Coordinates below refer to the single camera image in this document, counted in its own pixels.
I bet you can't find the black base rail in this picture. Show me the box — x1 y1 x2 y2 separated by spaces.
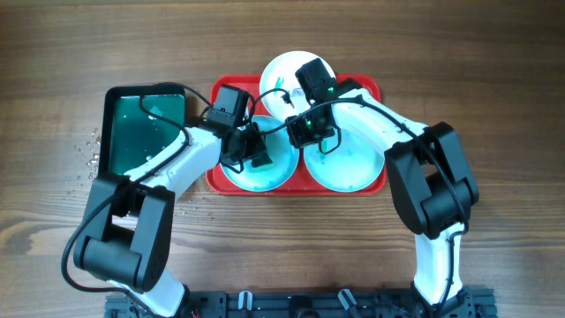
103 287 498 318

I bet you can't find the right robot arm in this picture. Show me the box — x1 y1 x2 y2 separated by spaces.
285 78 478 315

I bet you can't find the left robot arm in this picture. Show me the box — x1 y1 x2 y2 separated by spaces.
61 122 266 317

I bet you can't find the red plastic tray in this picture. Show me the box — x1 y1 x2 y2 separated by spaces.
205 74 387 196

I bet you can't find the black tray with green water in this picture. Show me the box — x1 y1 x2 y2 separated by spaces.
98 85 185 176

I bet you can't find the green sponge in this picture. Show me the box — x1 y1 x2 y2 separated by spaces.
251 153 274 170

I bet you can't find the white plate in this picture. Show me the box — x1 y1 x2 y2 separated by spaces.
260 50 318 121

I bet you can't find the light blue plate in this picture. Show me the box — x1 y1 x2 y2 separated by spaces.
303 130 384 193
221 129 299 192

